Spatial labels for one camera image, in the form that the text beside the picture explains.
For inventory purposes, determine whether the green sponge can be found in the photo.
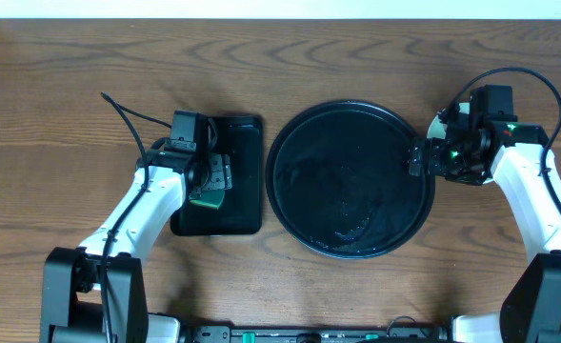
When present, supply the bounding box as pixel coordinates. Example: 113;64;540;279
189;190;225;210

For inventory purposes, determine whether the mint green plate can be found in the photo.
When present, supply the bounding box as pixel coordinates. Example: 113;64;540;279
427;102;470;139

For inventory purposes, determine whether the black rectangular tray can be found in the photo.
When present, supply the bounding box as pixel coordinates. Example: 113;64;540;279
170;116;263;236

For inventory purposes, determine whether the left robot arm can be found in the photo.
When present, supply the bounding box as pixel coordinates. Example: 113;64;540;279
39;150;232;342

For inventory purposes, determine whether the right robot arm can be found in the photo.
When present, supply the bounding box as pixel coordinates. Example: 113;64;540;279
410;121;561;342

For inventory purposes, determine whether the black round tray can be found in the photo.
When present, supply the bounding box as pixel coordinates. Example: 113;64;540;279
265;100;435;259

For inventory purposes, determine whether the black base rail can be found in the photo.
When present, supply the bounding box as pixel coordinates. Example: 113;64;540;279
146;312;452;343

